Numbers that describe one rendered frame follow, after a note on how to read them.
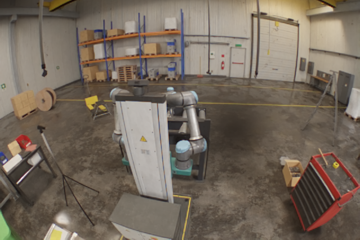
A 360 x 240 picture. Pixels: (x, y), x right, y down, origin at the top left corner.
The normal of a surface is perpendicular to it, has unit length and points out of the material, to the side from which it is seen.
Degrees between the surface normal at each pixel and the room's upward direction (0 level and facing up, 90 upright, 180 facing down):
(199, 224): 0
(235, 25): 90
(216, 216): 0
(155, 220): 0
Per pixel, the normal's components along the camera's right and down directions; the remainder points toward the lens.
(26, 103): 0.98, 0.05
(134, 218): -0.02, -0.93
